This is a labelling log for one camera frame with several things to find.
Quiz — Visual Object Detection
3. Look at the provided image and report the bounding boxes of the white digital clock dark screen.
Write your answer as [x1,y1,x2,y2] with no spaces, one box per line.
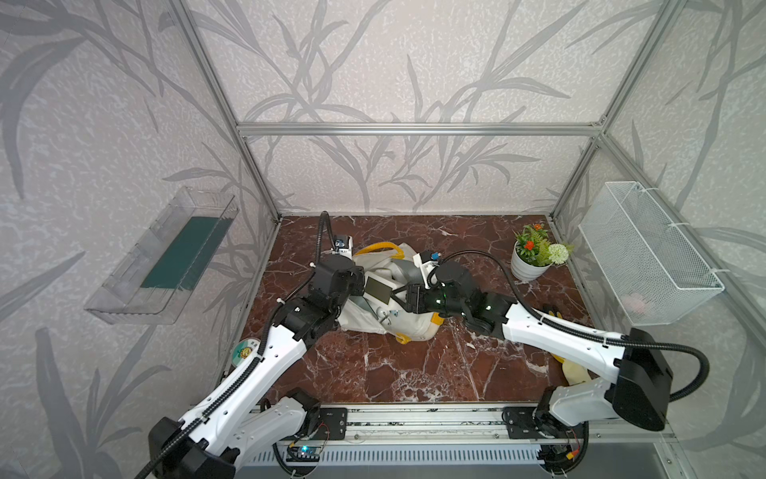
[363,275,396,307]

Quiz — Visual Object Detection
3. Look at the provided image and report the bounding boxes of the white canvas bag yellow handles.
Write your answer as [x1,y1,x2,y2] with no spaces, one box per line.
[337,241,444,344]

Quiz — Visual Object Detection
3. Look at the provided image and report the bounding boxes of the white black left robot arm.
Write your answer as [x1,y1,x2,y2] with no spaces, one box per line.
[138,253,365,478]

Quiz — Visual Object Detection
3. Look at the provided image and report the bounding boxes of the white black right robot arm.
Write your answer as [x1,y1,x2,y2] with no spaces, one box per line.
[396,263,672,431]

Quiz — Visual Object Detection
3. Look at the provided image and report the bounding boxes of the grey square analog clock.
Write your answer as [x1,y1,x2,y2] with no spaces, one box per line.
[389,259,424,285]

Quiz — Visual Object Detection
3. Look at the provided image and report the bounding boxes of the white pot artificial plant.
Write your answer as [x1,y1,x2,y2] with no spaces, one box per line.
[511,223,574,283]

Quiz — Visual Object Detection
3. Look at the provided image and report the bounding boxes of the yellow work glove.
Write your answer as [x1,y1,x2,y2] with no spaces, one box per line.
[543,305,592,386]

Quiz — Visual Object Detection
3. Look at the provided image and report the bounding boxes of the green circuit board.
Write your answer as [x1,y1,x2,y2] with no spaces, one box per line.
[285,445,323,463]

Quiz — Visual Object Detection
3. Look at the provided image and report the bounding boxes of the pink object in basket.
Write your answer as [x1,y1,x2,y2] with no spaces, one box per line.
[620,293,650,317]

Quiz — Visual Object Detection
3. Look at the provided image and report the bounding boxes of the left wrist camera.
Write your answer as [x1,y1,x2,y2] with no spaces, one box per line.
[333,235,353,257]

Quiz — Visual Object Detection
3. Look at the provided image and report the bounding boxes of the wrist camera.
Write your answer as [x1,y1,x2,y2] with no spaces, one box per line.
[333,235,353,257]
[413,251,441,289]

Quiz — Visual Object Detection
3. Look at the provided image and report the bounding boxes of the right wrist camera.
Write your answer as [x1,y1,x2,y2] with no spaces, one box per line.
[413,251,441,289]

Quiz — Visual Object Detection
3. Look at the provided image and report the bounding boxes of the right black cable conduit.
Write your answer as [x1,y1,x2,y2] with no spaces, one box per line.
[439,249,711,403]

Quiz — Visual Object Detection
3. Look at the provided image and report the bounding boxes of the black cable conduit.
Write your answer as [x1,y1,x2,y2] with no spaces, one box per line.
[439,249,711,403]
[134,210,333,479]

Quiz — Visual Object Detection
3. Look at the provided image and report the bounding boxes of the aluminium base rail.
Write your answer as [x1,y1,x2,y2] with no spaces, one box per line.
[239,403,675,475]

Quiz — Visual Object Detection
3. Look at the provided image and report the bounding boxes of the clear plastic wall shelf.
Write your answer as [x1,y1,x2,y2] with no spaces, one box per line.
[85,187,239,325]

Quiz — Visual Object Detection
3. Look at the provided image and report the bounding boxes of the white wire mesh basket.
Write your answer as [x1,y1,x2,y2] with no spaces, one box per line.
[578,182,725,327]

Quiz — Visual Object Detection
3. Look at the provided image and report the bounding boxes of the left black cable conduit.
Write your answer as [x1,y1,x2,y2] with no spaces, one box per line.
[134,210,333,479]

